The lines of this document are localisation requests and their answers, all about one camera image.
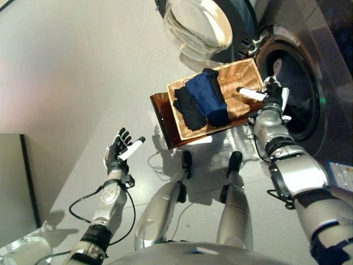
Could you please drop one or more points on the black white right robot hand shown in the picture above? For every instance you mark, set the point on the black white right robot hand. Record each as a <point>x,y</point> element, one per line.
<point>274,95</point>

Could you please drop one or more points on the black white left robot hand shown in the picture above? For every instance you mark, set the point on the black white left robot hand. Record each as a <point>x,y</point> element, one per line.
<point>117,157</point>

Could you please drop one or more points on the black garment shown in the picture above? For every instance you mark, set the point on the black garment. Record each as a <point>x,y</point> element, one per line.
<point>190,110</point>
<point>211,74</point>

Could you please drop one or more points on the blue cloth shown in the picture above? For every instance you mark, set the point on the blue cloth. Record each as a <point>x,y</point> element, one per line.
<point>205,94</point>

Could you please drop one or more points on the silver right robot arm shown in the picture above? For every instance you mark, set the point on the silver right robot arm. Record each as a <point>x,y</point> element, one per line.
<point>298,171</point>

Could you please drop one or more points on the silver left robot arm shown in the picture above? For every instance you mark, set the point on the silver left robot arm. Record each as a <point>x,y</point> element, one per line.
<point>110,193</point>

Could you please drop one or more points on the dark grey washing machine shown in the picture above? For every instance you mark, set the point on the dark grey washing machine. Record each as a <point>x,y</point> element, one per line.
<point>325,55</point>

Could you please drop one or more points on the wicker laundry basket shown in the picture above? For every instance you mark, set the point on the wicker laundry basket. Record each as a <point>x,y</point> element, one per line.
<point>242,80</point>

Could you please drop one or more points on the silver left robot leg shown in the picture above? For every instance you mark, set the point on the silver left robot leg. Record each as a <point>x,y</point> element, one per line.
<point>157,209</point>

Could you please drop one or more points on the silver robot leg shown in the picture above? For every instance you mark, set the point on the silver robot leg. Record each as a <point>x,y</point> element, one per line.
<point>157,209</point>
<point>234,209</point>

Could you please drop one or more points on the energy label sticker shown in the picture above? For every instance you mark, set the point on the energy label sticker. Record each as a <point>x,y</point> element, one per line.
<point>340,175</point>

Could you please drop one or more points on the round glass washer door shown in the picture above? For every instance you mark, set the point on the round glass washer door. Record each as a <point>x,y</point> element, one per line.
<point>193,25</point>

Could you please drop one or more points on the silver right robot leg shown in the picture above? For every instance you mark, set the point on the silver right robot leg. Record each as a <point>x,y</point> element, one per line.
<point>234,209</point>

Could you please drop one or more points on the grey robot torso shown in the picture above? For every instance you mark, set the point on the grey robot torso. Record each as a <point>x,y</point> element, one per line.
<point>198,255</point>

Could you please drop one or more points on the clear plastic container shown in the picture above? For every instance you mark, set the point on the clear plastic container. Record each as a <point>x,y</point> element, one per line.
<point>24,248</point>

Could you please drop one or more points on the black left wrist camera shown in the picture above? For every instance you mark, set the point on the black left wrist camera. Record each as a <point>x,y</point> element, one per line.
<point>128,180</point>

